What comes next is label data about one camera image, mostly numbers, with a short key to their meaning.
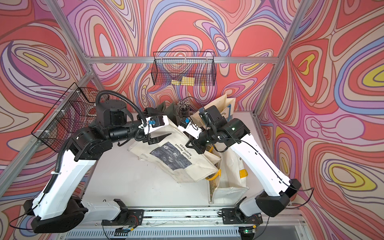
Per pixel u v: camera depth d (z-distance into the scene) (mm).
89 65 891
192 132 556
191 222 733
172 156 704
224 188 608
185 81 865
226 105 997
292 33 767
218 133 448
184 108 986
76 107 791
